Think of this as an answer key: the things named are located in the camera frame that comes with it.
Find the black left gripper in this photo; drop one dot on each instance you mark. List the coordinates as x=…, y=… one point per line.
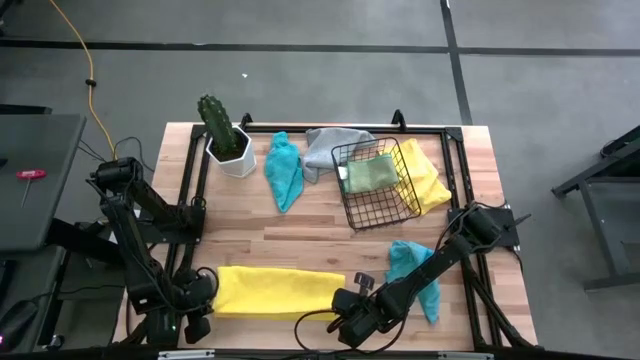
x=187, y=297

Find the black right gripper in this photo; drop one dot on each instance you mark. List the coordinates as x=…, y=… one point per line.
x=362, y=320

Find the turquoise microfiber towel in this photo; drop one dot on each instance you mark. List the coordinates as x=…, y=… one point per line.
x=405, y=257
x=285, y=172

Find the yellow microfiber towel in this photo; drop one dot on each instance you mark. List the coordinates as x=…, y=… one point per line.
x=427, y=175
x=275, y=292

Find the light green microfiber towel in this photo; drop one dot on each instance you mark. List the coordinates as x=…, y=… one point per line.
x=372, y=174

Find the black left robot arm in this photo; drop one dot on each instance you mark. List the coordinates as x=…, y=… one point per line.
x=132, y=235

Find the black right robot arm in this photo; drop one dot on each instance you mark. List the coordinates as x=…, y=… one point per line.
x=430, y=265

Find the grey microfiber towel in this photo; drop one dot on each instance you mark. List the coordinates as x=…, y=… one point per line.
x=320, y=150

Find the black rig beam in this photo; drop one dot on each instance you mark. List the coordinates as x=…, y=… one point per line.
x=320, y=356

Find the white faceted plant pot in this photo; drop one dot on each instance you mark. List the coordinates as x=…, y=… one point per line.
x=242, y=162

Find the green cactus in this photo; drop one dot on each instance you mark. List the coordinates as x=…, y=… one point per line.
x=220, y=125

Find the black table clamp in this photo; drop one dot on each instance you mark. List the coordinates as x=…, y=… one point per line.
x=398, y=120
x=246, y=121

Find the dark grey desk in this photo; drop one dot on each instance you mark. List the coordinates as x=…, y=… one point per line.
x=35, y=200

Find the black flat panel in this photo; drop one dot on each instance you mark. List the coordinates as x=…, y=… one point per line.
x=25, y=109

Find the black side table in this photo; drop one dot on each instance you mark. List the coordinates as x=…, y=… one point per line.
x=600, y=172

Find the silver bracket plate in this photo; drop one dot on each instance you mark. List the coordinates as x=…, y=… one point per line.
x=465, y=356
x=185, y=354

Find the black aluminium table frame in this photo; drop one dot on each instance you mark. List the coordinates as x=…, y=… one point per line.
x=430, y=131

